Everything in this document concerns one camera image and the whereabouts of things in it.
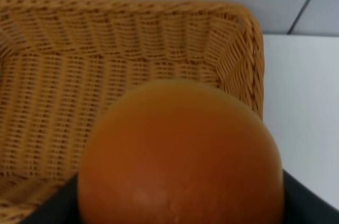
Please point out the orange round fruit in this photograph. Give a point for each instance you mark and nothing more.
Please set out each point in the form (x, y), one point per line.
(176, 151)

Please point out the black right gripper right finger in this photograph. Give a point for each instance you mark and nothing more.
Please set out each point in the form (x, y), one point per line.
(302, 206)

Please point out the orange wicker basket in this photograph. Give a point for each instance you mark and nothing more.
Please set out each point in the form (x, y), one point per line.
(65, 62)

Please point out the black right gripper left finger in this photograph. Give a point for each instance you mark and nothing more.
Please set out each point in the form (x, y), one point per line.
(60, 208)

